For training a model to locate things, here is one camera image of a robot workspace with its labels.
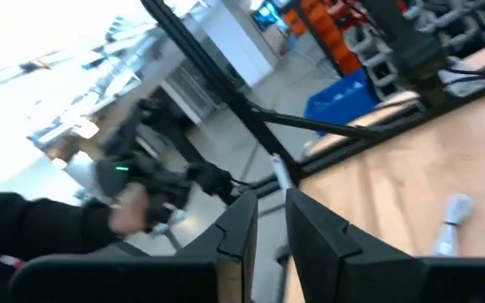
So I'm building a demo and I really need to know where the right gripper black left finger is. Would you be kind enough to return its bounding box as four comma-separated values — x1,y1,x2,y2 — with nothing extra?
174,189,259,303

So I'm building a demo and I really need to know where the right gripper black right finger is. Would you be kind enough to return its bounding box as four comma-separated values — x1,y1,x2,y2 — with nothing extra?
285,188,427,303

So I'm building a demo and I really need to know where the person's hand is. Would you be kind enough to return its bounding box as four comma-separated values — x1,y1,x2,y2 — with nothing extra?
107,183,151,237

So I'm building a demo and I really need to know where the blue plastic bin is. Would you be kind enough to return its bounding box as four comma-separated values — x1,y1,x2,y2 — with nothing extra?
303,69,381,136

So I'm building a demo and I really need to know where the person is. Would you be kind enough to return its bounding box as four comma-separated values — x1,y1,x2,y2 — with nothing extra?
0,191,121,274

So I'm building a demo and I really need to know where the grey pipe rack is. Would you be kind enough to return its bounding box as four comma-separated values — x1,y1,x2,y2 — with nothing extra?
345,0,485,98

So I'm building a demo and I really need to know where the white cabinet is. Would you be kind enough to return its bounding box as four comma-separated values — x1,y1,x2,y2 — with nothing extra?
200,0,278,88

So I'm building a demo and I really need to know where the orange storage rack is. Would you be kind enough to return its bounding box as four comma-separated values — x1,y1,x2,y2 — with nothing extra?
284,0,364,77

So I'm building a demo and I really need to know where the white strip on frame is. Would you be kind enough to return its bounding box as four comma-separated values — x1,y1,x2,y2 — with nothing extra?
270,153,295,199

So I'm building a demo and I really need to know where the pale lavender bundled short cable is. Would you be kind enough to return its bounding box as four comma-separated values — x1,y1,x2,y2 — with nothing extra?
434,193,475,258

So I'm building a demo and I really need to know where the black aluminium table frame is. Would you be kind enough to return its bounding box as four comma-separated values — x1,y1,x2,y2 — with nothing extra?
141,0,485,199

